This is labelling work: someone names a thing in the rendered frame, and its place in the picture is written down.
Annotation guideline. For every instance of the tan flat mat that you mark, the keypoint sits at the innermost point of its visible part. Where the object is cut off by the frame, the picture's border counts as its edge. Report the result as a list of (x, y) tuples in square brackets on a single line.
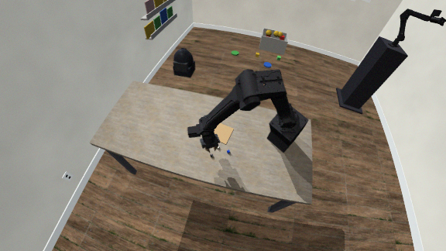
[(223, 132)]

